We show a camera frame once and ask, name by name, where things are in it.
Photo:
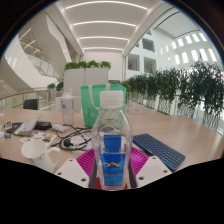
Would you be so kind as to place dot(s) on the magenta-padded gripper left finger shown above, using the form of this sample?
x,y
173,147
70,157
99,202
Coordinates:
x,y
71,171

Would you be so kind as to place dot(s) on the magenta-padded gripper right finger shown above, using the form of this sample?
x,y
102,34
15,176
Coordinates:
x,y
151,170

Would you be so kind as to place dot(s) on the clear blue-labelled water bottle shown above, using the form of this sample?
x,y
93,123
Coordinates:
x,y
112,140

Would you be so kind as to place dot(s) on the dark blue keyboard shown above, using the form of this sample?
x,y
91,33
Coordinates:
x,y
160,150

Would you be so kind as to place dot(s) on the white ceramic mug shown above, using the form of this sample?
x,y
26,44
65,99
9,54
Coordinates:
x,y
36,153

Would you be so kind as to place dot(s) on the white power adapter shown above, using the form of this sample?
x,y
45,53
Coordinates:
x,y
60,127

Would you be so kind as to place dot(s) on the colourful sticker sheet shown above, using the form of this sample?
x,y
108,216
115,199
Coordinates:
x,y
40,136

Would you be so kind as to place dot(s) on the black pouch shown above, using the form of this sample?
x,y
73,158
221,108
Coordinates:
x,y
43,125

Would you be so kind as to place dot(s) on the clear plastic shaker bottle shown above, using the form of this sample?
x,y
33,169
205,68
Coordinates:
x,y
67,110

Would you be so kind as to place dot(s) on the grey open notebook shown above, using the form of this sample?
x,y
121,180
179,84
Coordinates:
x,y
28,126

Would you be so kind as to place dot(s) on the green tote bag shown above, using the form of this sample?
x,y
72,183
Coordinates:
x,y
90,106

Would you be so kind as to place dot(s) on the black office chair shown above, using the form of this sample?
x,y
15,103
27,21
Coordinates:
x,y
30,104

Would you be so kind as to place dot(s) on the row of green potted plants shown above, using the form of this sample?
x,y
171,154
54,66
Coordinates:
x,y
186,90

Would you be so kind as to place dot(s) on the white planter with green plants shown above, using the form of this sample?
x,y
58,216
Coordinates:
x,y
86,78

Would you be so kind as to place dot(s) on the ceiling strip lights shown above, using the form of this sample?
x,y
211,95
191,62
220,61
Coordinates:
x,y
104,24

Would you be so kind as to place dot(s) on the glass balustrade with wooden rail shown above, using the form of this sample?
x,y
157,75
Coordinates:
x,y
20,98

